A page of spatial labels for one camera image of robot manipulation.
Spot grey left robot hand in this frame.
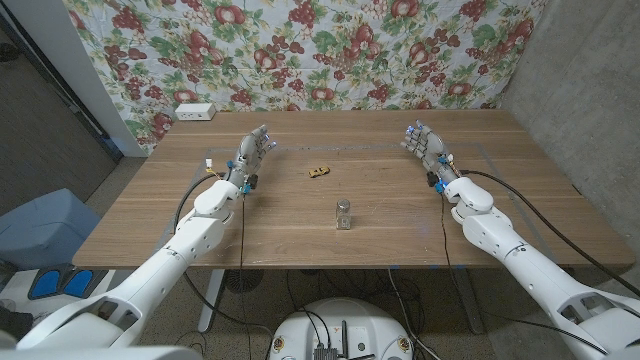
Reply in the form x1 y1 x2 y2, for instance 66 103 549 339
230 124 278 176

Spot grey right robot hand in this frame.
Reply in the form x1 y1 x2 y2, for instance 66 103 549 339
399 119 450 170

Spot glass salt shaker metal cap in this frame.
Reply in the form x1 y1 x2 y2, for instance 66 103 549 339
335 198 353 231

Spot white power strip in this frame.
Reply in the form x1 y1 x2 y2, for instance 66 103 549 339
174 102 217 122

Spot fruit print backdrop cloth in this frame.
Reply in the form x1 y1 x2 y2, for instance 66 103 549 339
62 0 549 154

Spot round black floor object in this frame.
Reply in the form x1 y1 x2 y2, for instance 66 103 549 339
223 269 265 294

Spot white table leg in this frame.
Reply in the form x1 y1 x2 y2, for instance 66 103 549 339
197 269 226 334

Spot dark grey table leg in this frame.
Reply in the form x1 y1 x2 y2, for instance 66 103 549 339
452 268 485 335

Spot white robot torso base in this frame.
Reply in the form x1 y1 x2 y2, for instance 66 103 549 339
268 297 415 360

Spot blue-grey plastic bin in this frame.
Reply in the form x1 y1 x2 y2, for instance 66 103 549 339
0 187 102 271

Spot white pedal unit blue pads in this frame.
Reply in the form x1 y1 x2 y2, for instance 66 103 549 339
0 264 116 321

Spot white robot torso rim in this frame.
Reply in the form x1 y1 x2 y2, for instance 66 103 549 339
0 345 204 360

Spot person's dark trouser leg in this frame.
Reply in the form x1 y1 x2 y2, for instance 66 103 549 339
0 304 34 342

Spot thin black left wrist cable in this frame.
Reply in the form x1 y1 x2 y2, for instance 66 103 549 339
239 192 254 360

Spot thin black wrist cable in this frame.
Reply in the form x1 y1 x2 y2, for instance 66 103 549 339
438 192 469 311
239 192 254 360

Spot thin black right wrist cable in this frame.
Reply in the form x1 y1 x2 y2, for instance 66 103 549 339
438 192 469 311

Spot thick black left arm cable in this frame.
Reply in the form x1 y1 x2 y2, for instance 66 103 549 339
173 171 276 346

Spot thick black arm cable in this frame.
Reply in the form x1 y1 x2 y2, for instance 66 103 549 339
173 171 276 346
459 169 640 299

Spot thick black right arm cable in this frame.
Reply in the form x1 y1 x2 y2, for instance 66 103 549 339
459 169 640 299

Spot grey floor cable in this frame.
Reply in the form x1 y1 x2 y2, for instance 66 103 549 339
387 267 444 360

